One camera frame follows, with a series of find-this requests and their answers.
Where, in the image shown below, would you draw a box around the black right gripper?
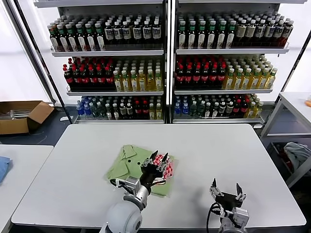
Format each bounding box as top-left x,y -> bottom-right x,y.
209,177 -> 247,210

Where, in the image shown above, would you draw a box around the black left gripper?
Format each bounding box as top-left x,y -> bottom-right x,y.
140,150 -> 170,188

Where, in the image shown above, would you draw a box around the light green polo shirt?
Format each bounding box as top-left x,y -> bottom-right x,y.
104,145 -> 180,198

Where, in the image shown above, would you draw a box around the dark storage bin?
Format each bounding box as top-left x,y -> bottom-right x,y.
270,141 -> 311,182

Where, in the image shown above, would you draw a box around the red cloth item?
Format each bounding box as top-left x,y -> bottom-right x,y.
281,145 -> 294,172

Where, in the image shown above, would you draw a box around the crumpled grey-blue cloth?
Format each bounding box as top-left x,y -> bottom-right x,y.
283,142 -> 311,173

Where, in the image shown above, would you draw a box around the grey metal shelf unit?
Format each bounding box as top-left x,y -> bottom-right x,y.
34,0 -> 171,125
170,0 -> 307,129

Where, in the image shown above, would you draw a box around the green-cap dark tea bottle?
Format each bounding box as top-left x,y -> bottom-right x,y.
207,20 -> 217,49
50,23 -> 60,52
187,20 -> 197,49
197,20 -> 207,49
226,20 -> 237,49
76,23 -> 88,51
95,22 -> 106,51
178,20 -> 188,49
58,23 -> 70,52
67,23 -> 79,52
85,22 -> 97,51
217,20 -> 227,49

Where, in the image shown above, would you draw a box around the dark bottle blue-white label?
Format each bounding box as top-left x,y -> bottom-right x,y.
265,19 -> 276,47
256,19 -> 267,47
274,20 -> 285,47
283,18 -> 294,47
152,20 -> 162,45
104,21 -> 115,46
122,21 -> 132,45
113,21 -> 123,46
133,21 -> 143,45
142,20 -> 153,45

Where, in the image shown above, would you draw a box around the brown cardboard box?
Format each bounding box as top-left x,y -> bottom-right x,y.
0,100 -> 55,135

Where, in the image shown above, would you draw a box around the clear plastic wrapped packets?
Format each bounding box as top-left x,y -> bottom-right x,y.
0,108 -> 33,121

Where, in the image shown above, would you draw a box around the folded blue cloth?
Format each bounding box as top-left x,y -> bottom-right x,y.
0,155 -> 13,184

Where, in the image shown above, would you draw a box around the dark bottle beige label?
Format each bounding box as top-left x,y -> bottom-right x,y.
246,19 -> 258,47
237,19 -> 247,47

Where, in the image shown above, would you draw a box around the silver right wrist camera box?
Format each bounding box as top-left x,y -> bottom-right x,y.
232,206 -> 250,224

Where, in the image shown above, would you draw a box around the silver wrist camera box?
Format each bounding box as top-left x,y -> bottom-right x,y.
124,176 -> 141,195
232,206 -> 250,224

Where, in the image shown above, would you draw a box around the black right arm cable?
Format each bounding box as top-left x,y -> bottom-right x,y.
206,202 -> 222,233

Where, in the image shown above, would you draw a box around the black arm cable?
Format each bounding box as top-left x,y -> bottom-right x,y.
206,202 -> 222,233
109,178 -> 127,187

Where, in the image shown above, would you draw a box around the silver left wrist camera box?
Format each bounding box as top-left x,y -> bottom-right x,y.
124,176 -> 141,195

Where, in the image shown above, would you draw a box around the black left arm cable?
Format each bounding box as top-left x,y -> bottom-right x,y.
109,178 -> 127,187

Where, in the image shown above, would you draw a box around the grey frame side table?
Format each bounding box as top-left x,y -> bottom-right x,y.
259,91 -> 311,189

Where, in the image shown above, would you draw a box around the black slanted frame pole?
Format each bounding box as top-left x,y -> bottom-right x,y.
13,0 -> 74,123
274,31 -> 311,115

